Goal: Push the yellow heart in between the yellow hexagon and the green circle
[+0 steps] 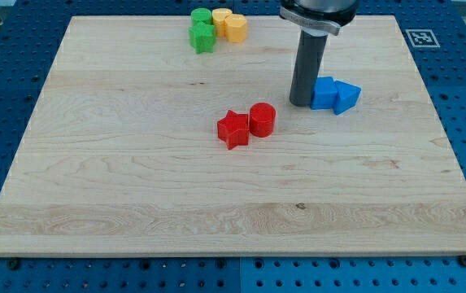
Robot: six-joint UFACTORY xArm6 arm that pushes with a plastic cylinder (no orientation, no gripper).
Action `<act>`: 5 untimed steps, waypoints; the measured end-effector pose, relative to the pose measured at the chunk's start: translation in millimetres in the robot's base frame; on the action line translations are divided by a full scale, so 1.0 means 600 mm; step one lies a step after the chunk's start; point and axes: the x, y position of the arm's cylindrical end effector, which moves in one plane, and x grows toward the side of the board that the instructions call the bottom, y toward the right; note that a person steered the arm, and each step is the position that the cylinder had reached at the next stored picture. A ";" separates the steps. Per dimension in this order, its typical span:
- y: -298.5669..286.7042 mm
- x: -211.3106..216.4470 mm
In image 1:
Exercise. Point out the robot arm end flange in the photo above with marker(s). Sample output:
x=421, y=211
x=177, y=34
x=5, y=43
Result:
x=319, y=17

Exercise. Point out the red circle block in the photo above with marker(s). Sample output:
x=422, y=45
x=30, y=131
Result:
x=262, y=119

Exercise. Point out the yellow hexagon block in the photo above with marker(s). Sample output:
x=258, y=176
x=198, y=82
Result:
x=236, y=28

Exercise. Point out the green circle block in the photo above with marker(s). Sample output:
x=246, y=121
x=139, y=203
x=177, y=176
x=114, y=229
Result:
x=201, y=15

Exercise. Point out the red star block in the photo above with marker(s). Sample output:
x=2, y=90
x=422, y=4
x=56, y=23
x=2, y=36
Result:
x=233, y=129

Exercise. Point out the blue cube block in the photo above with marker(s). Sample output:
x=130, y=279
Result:
x=324, y=93

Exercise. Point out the wooden board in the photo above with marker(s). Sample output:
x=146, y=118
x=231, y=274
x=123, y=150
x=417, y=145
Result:
x=121, y=156

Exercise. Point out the green star block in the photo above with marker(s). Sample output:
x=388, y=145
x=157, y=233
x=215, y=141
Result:
x=202, y=37

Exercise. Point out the blue triangle block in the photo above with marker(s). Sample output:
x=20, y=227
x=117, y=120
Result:
x=348, y=96

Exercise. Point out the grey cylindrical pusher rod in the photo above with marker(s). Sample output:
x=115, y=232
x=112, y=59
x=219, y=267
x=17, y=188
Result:
x=306, y=69

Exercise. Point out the white fiducial marker tag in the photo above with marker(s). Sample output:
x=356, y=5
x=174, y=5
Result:
x=422, y=38

